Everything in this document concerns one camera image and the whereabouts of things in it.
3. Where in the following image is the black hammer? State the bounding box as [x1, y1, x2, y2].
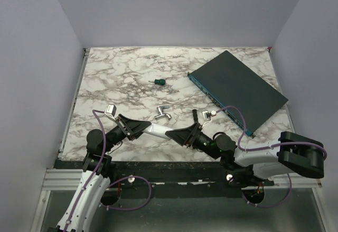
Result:
[192, 109, 199, 123]

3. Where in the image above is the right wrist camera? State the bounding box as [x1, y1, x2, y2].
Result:
[202, 110, 217, 128]

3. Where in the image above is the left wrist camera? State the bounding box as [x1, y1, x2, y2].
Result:
[104, 104, 117, 120]

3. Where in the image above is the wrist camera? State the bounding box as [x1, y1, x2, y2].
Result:
[104, 104, 117, 120]
[202, 110, 217, 128]

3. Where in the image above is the chrome faucet tap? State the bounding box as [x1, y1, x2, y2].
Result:
[154, 105, 172, 120]

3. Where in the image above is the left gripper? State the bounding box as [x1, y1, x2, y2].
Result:
[103, 114, 151, 153]

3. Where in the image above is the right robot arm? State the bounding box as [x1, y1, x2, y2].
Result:
[165, 123, 327, 185]

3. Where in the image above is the green stubby screwdriver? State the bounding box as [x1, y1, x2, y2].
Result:
[150, 79, 166, 86]

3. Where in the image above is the aluminium frame rail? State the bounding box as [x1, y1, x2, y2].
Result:
[42, 168, 322, 191]

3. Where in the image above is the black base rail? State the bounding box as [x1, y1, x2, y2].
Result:
[101, 161, 273, 205]

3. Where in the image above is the dark network switch box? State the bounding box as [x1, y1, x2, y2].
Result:
[187, 51, 288, 138]

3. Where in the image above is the white remote control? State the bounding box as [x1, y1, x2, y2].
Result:
[143, 124, 172, 140]

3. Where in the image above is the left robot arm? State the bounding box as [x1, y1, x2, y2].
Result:
[48, 109, 152, 231]

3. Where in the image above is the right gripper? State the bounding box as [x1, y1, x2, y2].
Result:
[166, 121, 220, 160]

